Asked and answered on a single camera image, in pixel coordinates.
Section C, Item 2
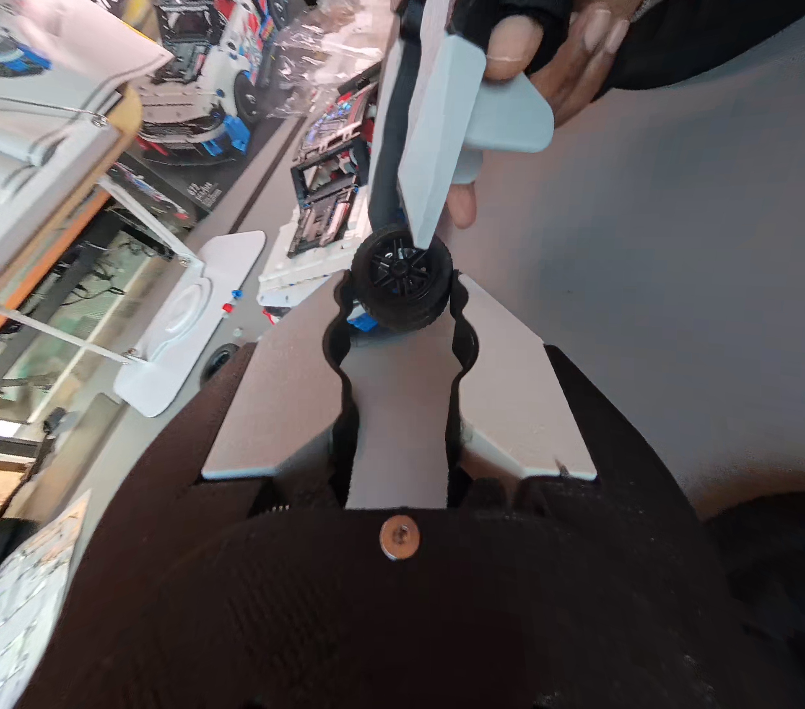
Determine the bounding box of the black toy set box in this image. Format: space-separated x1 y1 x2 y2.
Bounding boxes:
66 0 309 216

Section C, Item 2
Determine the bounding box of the clear plastic bag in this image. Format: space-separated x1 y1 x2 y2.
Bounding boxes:
270 0 413 121

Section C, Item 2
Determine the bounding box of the black rubber toy tyre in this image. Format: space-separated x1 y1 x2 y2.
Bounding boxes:
200 343 241 388
351 224 454 334

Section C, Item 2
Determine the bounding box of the black toy wheel rim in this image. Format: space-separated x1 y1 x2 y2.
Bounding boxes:
366 234 435 291

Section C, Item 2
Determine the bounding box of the instruction booklet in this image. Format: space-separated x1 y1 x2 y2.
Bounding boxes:
0 0 176 206

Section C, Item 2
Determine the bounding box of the toy brick race car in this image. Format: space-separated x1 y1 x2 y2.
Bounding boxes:
258 64 403 334

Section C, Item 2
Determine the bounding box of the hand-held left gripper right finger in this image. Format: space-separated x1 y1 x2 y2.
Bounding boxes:
447 274 598 505

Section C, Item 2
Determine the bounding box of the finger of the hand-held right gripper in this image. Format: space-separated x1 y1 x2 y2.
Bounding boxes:
366 37 416 233
396 0 488 252

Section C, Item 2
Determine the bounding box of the sticker sheet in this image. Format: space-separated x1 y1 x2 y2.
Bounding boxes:
0 489 92 706

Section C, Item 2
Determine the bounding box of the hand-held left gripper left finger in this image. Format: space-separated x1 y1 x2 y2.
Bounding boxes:
201 271 359 482

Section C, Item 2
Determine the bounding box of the white book stand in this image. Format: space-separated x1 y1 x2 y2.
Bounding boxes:
0 86 268 418

